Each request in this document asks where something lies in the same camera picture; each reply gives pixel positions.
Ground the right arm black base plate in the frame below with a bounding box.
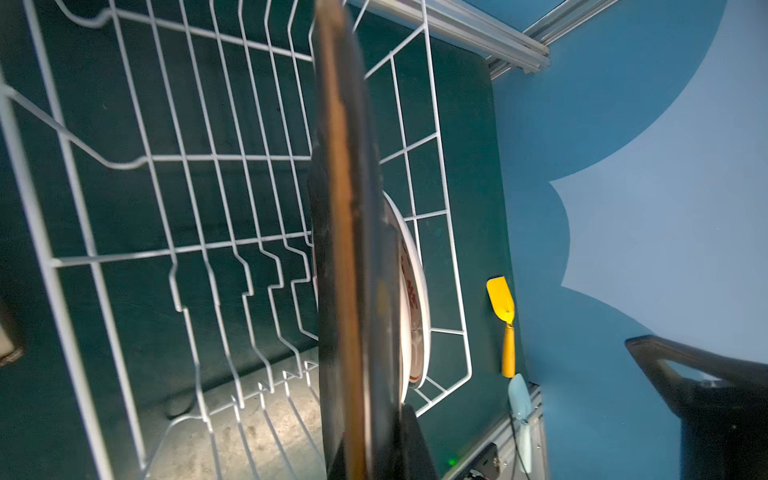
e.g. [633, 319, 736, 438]
[462, 443, 500, 480]

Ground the light blue toy spatula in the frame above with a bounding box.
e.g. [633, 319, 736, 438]
[508, 373, 533, 479]

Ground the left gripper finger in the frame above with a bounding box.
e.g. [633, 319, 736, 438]
[625, 335, 767, 479]

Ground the yellow toy spatula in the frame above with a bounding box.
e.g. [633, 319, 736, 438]
[486, 276, 517, 378]

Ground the aluminium rail base frame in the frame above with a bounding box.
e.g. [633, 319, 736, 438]
[443, 383, 551, 479]

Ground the white wire dish rack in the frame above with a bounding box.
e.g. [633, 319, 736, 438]
[0, 0, 475, 480]

